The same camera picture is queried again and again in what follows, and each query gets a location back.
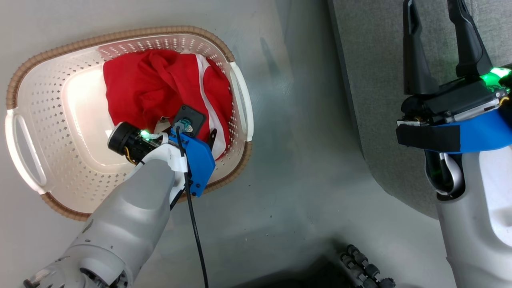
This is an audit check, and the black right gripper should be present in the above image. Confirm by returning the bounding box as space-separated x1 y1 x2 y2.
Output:
396 0 512 128

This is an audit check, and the white perforated laundry basket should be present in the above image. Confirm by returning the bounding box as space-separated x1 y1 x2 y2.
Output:
4 26 254 222

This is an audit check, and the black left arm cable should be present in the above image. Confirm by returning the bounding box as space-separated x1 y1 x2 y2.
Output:
175 126 210 288

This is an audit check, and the red and white garment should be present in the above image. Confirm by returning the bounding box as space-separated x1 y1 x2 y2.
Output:
102 48 234 161

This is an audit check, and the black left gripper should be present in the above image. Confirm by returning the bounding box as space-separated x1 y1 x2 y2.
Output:
107 122 218 164

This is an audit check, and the grey fabric sofa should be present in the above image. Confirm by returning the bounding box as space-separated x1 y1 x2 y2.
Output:
327 0 512 220

